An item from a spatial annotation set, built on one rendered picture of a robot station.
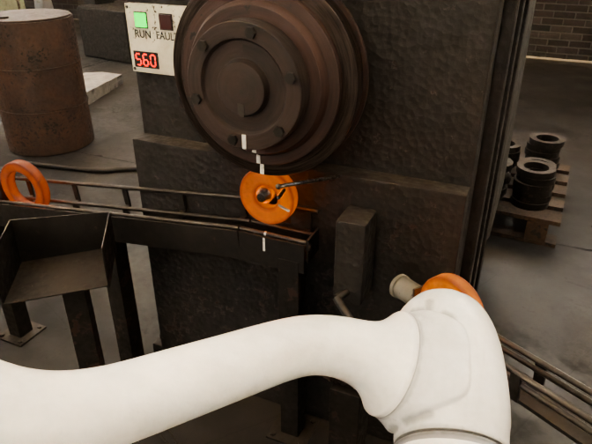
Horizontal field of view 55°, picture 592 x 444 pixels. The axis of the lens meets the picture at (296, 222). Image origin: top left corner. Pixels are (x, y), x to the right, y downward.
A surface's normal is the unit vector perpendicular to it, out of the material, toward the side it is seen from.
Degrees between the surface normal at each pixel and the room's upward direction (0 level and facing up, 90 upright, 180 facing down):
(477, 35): 90
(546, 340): 0
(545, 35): 90
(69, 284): 5
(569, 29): 90
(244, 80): 90
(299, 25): 48
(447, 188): 0
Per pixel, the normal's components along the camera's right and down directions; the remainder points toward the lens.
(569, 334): 0.00, -0.88
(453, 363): 0.22, -0.56
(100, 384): 0.27, -0.79
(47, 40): 0.69, 0.34
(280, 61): -0.40, 0.44
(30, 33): 0.43, 0.43
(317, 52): 0.55, 0.00
